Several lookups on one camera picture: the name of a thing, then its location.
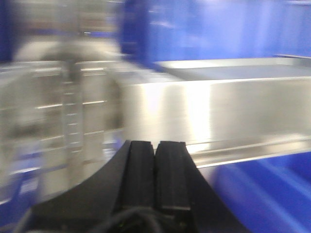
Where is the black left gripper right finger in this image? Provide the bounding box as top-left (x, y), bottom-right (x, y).
top-left (155, 141), bottom-right (249, 233)

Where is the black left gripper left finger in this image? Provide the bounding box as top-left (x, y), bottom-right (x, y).
top-left (29, 141), bottom-right (153, 233)

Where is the lower blue bin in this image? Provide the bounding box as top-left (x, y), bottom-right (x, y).
top-left (199, 152), bottom-right (311, 233)

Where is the grey plastic tray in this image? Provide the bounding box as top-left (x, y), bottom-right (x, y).
top-left (155, 56), bottom-right (311, 81)

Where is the stainless steel shelf rail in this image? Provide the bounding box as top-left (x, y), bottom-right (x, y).
top-left (121, 77), bottom-right (311, 167)

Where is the left blue storage bin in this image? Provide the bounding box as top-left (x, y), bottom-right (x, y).
top-left (117, 0), bottom-right (311, 68)

